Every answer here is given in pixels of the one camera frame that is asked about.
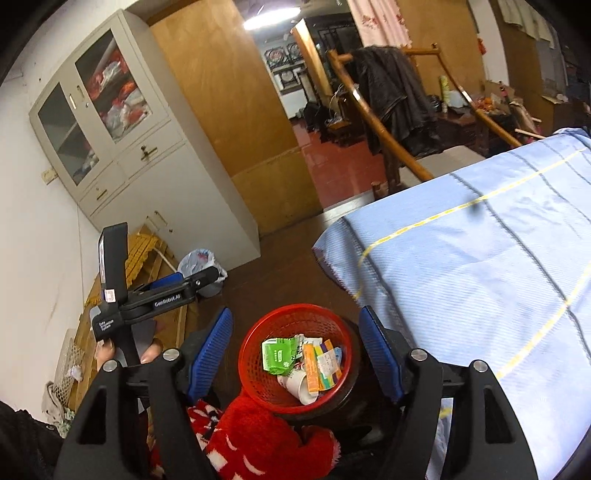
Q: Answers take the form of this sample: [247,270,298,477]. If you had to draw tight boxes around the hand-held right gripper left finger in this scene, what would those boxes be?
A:
[54,307,234,480]

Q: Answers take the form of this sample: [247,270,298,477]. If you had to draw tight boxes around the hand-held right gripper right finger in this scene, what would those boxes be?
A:
[359,305,540,480]

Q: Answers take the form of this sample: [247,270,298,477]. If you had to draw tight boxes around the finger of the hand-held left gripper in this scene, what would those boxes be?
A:
[139,272,184,294]
[182,267,220,298]

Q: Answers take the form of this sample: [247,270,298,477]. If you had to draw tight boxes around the red mesh basket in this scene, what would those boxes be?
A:
[238,303,354,415]

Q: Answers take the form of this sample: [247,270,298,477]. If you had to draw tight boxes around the colourful medicine box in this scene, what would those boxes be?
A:
[315,339,345,391]

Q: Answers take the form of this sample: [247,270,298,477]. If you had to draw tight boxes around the green tissue packet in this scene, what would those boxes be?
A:
[262,337,301,376]

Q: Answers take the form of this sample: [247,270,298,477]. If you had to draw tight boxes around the orange slim box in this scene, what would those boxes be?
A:
[302,345,321,394]

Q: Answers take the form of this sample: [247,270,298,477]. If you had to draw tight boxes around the white paper cup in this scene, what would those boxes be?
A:
[277,369,309,406]

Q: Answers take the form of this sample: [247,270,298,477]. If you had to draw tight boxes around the person's left forearm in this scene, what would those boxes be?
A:
[0,401,65,480]

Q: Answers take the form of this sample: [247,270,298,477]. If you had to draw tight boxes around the person's left hand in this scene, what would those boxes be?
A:
[95,338,164,371]

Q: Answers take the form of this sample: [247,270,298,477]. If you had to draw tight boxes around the small grey waste bin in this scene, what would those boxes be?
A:
[196,272,227,298]

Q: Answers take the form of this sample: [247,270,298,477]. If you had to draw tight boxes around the small bin with plastic bag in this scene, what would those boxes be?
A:
[178,249,228,296]

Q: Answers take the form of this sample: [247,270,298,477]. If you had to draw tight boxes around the white pole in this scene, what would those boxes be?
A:
[154,247,181,274]

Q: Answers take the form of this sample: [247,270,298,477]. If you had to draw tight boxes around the yellow slatted wooden board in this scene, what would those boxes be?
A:
[122,224,178,289]

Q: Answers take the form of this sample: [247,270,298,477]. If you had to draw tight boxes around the round wooden stool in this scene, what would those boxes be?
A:
[277,318,409,446]

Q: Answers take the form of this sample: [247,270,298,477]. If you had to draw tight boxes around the white metal cabinet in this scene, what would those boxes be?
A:
[28,9,262,268]

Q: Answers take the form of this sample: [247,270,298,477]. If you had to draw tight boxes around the red white fuzzy garment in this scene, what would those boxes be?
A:
[148,392,342,480]

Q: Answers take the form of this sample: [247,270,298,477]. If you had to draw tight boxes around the light blue striped cloth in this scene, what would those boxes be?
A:
[313,127,591,480]

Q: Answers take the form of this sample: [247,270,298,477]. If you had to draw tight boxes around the crumpled grey cloth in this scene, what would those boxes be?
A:
[41,381,77,428]

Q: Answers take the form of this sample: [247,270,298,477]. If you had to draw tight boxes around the pile of red white bags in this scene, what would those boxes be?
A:
[76,30,153,139]

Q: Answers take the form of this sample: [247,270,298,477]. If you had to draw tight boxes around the plywood door panel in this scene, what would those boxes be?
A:
[150,0,324,238]
[397,0,485,93]

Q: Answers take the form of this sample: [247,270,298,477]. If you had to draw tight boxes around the beige seat cushion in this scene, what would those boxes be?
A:
[397,145,485,190]

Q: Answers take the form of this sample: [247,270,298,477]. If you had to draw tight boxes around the wooden armchair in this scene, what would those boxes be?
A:
[325,44,529,199]

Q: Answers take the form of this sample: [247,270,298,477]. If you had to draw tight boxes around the dark wooden side table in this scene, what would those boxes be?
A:
[434,92,527,158]

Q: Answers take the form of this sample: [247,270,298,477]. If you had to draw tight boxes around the dark jacket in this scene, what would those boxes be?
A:
[353,45,444,158]

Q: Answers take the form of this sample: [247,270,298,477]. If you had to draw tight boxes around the dark wooden cabinet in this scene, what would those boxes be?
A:
[291,16,365,107]

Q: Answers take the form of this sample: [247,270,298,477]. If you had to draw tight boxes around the pink floral curtain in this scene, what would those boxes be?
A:
[346,0,414,49]

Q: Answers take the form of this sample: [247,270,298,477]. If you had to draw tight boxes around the beige hanging garment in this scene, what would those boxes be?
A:
[496,0,557,49]

